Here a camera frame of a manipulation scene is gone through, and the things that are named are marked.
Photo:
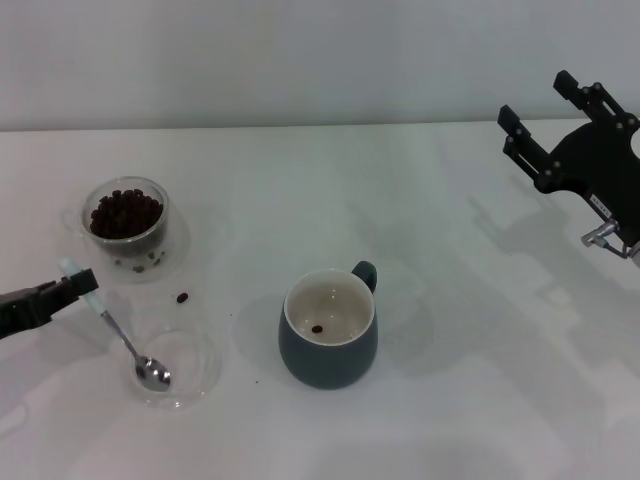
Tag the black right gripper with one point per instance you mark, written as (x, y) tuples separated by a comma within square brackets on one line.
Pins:
[(595, 160)]

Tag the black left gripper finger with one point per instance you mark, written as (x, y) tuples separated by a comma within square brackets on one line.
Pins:
[(45, 302)]

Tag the dark green ceramic mug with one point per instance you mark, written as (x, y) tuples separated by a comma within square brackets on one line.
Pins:
[(325, 365)]

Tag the small scattered coffee bean bits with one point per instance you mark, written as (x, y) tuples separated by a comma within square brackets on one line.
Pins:
[(136, 269)]

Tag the pile of coffee beans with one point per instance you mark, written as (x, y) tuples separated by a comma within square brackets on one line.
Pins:
[(127, 215)]

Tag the clear glass saucer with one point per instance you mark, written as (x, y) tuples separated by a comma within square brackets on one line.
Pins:
[(200, 355), (177, 245)]

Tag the clear double-wall glass cup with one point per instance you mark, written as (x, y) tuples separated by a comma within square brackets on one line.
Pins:
[(130, 247)]

